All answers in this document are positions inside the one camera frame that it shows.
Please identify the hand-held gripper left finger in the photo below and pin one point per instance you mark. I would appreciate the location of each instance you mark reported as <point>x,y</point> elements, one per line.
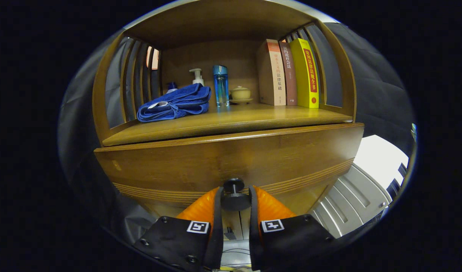
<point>218,234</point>

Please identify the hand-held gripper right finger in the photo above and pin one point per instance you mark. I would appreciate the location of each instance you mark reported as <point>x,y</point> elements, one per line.
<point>253,234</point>

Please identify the black drawer knob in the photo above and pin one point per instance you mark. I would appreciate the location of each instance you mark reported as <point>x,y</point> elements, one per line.
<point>234,202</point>

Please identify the wooden drawer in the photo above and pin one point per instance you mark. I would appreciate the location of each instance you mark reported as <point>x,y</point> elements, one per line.
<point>200,162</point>

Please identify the wooden cabinet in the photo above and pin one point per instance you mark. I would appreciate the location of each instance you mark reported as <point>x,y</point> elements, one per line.
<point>230,53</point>

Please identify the blue folded towel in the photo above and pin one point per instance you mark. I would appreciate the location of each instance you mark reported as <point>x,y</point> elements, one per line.
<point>178,104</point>

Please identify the beige lidded teacup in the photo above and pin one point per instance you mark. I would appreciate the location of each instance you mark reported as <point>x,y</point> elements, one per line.
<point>240,93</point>

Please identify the blue glass bottle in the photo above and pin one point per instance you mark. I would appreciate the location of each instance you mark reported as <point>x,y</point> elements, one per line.
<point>221,87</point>

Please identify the small white blue-capped bottle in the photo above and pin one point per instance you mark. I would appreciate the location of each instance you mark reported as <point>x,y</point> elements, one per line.
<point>172,89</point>

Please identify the white pump bottle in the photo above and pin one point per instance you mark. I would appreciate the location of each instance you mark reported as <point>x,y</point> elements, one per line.
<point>198,79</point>

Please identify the brown book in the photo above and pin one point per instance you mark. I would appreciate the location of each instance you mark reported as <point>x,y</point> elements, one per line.
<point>290,79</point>

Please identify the beige book orange label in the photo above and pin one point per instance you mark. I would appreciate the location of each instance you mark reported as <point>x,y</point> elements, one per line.
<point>272,75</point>

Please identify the yellow book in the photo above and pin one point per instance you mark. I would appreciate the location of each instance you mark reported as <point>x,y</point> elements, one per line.
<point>304,75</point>

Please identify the black backdrop cloth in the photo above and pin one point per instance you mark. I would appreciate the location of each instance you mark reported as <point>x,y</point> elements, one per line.
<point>378,98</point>

